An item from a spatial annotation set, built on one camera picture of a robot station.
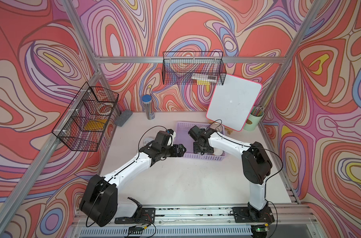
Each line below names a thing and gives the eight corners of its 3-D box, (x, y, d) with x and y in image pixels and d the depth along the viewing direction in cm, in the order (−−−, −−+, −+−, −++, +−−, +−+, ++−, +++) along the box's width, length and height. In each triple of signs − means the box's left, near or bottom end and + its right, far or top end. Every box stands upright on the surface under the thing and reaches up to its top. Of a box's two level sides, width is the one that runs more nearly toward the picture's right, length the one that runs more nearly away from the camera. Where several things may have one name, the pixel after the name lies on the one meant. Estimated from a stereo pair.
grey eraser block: (114, 124, 114) (113, 122, 112) (126, 111, 124) (125, 109, 122) (122, 126, 113) (121, 124, 111) (133, 113, 122) (132, 111, 120)
